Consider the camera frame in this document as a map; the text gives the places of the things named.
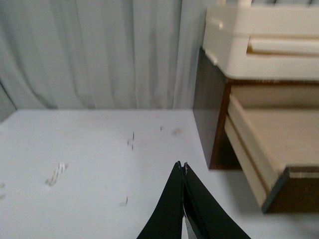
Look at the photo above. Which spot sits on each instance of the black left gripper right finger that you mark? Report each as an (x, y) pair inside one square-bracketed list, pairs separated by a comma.
[(207, 218)]

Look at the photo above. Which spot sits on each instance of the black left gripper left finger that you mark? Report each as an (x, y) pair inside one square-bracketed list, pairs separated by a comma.
[(166, 220)]

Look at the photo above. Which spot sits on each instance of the wooden drawer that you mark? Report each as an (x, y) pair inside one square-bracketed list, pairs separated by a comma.
[(274, 131)]

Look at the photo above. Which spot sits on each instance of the dark wooden drawer cabinet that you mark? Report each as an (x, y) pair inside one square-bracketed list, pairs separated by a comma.
[(211, 101)]

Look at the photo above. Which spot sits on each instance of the cream plastic organizer box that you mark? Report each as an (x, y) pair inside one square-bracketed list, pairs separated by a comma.
[(229, 26)]

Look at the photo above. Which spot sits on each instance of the grey curtain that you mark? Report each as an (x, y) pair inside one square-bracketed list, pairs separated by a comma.
[(102, 54)]

